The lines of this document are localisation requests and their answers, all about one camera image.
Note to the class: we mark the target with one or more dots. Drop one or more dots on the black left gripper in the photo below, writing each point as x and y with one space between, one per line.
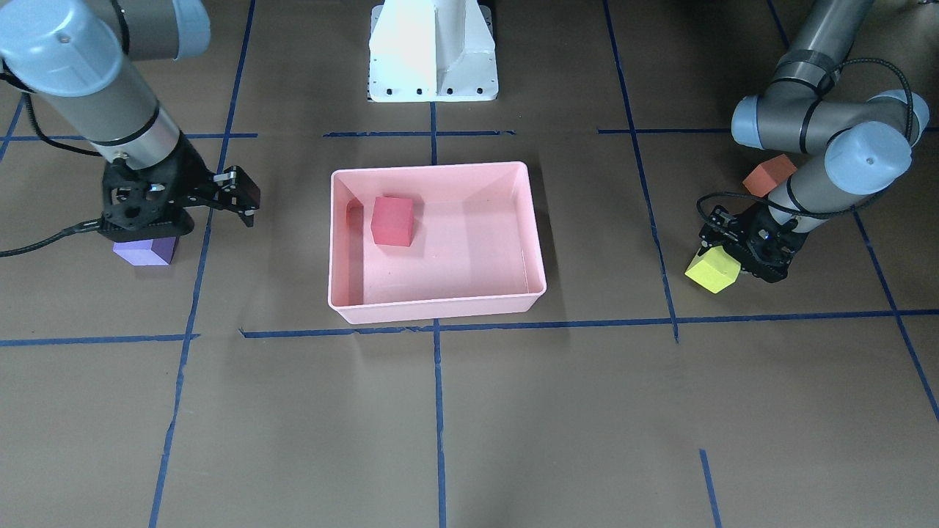
750 229

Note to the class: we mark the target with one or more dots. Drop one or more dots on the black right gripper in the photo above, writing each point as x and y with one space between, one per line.
192 178

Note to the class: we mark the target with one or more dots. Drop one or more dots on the yellow foam block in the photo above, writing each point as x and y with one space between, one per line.
714 269

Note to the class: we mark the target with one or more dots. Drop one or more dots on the red foam block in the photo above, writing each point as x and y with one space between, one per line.
392 221

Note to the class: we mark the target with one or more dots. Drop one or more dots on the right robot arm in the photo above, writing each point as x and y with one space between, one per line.
80 57

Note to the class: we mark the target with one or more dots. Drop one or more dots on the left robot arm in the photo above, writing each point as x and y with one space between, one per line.
856 151

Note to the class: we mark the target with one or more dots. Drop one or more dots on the pink plastic bin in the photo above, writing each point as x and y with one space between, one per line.
475 248

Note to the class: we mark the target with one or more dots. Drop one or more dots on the orange foam block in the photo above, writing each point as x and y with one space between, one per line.
769 175

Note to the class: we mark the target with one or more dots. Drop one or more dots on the purple foam block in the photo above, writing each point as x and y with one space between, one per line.
150 252

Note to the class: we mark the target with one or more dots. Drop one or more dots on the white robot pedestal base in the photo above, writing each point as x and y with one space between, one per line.
432 51

